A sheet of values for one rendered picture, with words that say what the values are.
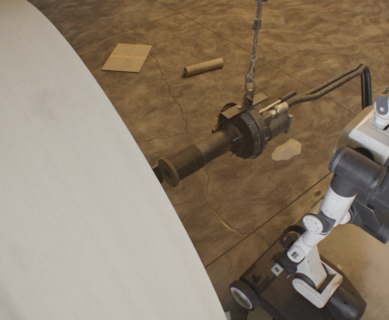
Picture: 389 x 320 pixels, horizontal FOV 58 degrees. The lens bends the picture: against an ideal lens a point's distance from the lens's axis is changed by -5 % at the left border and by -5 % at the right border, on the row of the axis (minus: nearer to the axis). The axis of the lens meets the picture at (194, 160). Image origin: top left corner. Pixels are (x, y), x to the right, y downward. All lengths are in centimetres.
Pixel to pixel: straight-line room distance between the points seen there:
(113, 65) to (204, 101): 116
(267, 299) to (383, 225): 87
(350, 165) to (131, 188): 67
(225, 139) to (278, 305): 98
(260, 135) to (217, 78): 219
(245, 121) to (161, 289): 111
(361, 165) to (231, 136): 76
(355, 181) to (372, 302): 147
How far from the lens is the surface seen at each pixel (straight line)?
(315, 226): 132
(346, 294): 205
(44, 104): 73
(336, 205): 123
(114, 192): 67
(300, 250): 148
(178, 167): 156
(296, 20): 524
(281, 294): 216
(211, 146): 165
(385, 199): 135
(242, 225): 255
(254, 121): 168
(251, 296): 211
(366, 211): 147
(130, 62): 412
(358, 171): 111
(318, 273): 206
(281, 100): 193
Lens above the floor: 211
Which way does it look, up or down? 46 degrees down
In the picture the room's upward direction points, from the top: straight up
